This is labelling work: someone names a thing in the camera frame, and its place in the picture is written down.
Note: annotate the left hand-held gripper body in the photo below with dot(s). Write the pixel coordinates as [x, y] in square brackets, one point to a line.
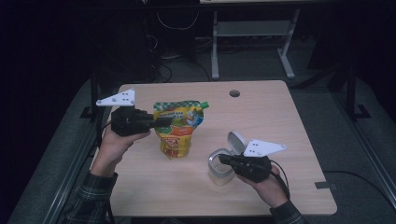
[127, 123]

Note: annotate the yellow spout pouch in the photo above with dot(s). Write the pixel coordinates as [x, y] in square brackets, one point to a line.
[180, 127]

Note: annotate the person's left hand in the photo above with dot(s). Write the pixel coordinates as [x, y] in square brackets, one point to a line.
[115, 149]

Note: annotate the aluminium floor rail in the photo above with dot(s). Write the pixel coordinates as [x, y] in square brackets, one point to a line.
[367, 146]
[71, 174]

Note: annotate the white desk frame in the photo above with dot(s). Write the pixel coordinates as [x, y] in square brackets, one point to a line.
[252, 28]

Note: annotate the black metal stand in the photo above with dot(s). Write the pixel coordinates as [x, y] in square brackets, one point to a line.
[94, 93]
[351, 93]

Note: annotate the grey tape strip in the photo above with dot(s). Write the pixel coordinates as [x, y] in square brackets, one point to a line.
[325, 185]

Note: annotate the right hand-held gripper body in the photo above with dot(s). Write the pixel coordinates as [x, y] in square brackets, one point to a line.
[252, 166]

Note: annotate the person's right hand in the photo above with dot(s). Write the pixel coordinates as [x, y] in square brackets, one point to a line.
[267, 188]

